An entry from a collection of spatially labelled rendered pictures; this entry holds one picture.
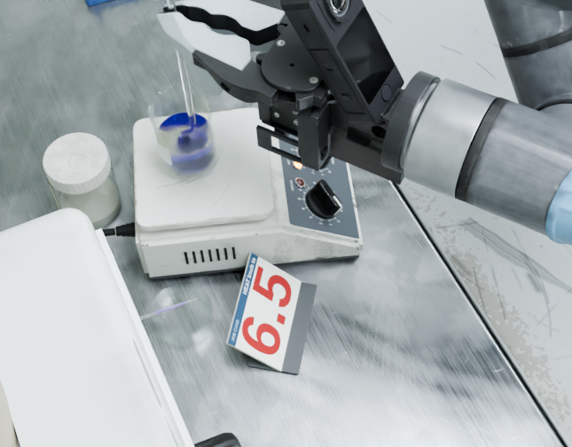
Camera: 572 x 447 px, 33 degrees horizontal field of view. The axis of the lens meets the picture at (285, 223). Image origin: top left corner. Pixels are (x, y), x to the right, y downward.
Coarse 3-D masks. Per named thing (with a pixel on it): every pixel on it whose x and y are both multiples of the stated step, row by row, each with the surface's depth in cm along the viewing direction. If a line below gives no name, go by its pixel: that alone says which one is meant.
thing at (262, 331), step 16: (256, 272) 85; (272, 272) 86; (256, 288) 84; (272, 288) 85; (288, 288) 86; (256, 304) 83; (272, 304) 85; (288, 304) 86; (256, 320) 83; (272, 320) 84; (240, 336) 81; (256, 336) 82; (272, 336) 83; (256, 352) 82; (272, 352) 83
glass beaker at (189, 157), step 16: (192, 80) 81; (160, 96) 80; (176, 96) 81; (192, 96) 81; (208, 96) 80; (160, 112) 81; (176, 112) 83; (208, 112) 81; (160, 128) 78; (208, 128) 79; (160, 144) 80; (176, 144) 79; (192, 144) 79; (208, 144) 81; (176, 160) 81; (192, 160) 81; (208, 160) 82; (176, 176) 83; (192, 176) 83
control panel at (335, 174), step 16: (288, 144) 89; (288, 160) 88; (336, 160) 91; (288, 176) 87; (304, 176) 88; (320, 176) 89; (336, 176) 90; (288, 192) 86; (304, 192) 87; (336, 192) 89; (288, 208) 84; (304, 208) 85; (352, 208) 88; (304, 224) 84; (320, 224) 85; (336, 224) 86; (352, 224) 87
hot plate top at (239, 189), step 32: (224, 128) 87; (160, 160) 85; (224, 160) 85; (256, 160) 85; (160, 192) 83; (192, 192) 83; (224, 192) 83; (256, 192) 83; (160, 224) 81; (192, 224) 82
